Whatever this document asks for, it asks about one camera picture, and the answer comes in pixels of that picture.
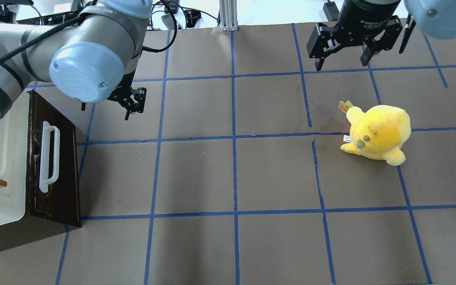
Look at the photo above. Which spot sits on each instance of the aluminium frame post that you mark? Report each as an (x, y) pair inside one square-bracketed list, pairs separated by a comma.
[(228, 15)]

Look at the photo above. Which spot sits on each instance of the cream plastic storage box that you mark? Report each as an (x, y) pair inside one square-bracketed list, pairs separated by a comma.
[(13, 160)]

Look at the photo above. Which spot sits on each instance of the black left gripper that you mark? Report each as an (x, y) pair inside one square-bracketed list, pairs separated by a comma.
[(130, 98)]

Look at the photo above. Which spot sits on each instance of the white plastic drawer handle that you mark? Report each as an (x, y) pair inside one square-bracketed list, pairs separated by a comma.
[(49, 156)]

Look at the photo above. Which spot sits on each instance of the black power adapter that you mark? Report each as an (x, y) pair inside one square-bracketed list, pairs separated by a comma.
[(170, 21)]

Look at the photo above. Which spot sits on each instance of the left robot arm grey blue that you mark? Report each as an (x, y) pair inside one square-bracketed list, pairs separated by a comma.
[(91, 58)]

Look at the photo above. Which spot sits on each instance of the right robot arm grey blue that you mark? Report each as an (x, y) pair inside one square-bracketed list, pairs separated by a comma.
[(435, 18)]

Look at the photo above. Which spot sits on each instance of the yellow plush dinosaur toy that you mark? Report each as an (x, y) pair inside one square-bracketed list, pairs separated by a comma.
[(377, 134)]

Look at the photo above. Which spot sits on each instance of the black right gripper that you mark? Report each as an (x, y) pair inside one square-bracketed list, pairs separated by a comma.
[(364, 16)]

